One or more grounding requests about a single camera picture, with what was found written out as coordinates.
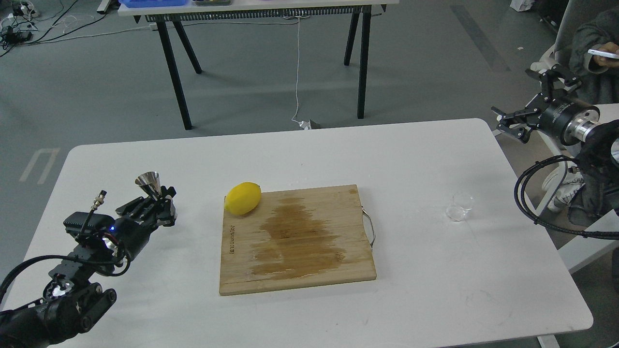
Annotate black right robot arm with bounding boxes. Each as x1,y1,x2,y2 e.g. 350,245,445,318
492,64,619,240

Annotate steel jigger measuring cup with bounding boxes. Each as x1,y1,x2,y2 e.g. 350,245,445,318
134,171,162,201

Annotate small clear glass cup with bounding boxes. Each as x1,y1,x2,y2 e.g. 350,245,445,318
446,191,475,222

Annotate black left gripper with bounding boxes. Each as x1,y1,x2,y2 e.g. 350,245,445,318
104,187,177,261

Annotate yellow lemon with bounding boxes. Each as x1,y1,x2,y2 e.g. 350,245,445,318
224,182,262,216

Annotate bamboo cutting board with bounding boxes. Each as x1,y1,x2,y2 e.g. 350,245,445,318
219,184,377,296

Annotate blue plastic tray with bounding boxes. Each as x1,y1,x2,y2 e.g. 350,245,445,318
119,0,187,8

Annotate cable bundle on floor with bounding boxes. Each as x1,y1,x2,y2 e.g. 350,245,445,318
0,0,112,51

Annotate grey office chair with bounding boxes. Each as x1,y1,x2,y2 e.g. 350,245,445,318
493,0,619,213

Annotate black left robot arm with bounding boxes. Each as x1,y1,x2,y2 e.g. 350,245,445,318
1,184,177,348

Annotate background table black legs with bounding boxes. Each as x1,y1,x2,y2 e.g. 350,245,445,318
118,0,399,131

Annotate white hanging cable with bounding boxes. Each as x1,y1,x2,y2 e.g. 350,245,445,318
290,16,310,129

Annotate person in grey clothes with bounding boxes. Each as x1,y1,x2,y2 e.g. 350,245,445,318
542,6,619,227

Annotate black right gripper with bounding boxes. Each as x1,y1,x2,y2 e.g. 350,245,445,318
491,64,601,145

